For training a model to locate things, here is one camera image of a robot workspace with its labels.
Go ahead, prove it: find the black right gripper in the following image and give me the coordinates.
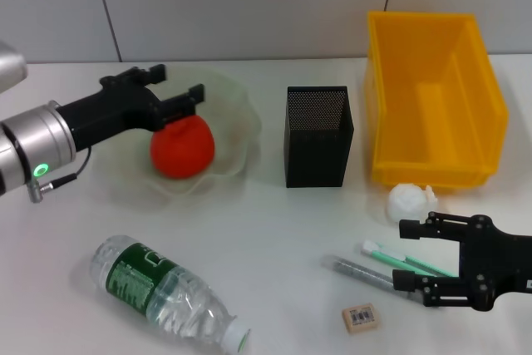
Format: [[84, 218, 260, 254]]
[[392, 210, 532, 313]]

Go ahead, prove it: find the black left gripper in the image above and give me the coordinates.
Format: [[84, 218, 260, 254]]
[[55, 64, 207, 151]]

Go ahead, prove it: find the white paper ball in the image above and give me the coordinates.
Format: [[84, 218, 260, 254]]
[[387, 182, 440, 224]]

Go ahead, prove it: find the orange fruit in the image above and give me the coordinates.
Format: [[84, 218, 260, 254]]
[[150, 115, 217, 180]]

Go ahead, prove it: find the beige barcode eraser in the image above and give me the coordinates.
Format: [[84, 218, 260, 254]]
[[341, 304, 381, 335]]

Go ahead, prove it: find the clear green-label water bottle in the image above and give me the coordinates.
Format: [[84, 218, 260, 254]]
[[89, 234, 252, 354]]

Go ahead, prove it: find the mint green utility knife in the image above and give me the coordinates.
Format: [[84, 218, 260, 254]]
[[360, 239, 461, 279]]

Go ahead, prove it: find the grey marker pen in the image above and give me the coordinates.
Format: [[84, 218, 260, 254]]
[[321, 254, 417, 296]]

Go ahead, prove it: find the translucent glass fruit plate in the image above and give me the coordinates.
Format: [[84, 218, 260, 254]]
[[88, 65, 264, 209]]

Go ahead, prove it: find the black mesh pen holder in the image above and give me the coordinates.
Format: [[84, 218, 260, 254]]
[[283, 85, 356, 189]]

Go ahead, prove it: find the yellow plastic bin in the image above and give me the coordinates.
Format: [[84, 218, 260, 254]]
[[364, 10, 510, 195]]

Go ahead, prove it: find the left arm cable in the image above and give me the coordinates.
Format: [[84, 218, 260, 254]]
[[49, 146, 93, 188]]

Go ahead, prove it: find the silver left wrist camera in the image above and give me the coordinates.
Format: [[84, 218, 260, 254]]
[[0, 40, 28, 95]]

